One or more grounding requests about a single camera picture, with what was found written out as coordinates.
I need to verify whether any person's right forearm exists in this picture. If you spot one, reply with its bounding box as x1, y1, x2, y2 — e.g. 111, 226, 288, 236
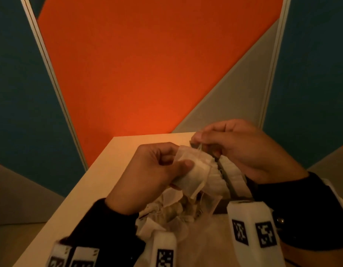
280, 241, 343, 267

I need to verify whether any pile of paper tea bags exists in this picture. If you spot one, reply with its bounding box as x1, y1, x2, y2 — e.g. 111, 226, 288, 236
137, 189, 205, 242

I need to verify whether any clear plastic bag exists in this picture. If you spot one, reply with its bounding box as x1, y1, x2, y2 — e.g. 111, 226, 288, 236
132, 189, 233, 267

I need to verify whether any person's left hand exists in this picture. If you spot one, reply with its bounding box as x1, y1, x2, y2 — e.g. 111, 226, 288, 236
104, 142, 195, 216

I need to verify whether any person's right hand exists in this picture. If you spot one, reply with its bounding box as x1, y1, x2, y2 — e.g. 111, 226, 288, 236
191, 119, 310, 184

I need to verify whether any white square tea bag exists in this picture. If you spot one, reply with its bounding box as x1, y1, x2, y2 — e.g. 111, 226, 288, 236
171, 145, 214, 199

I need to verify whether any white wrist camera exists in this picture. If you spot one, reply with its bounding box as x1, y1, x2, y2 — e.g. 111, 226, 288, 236
226, 200, 286, 267
149, 230, 177, 267

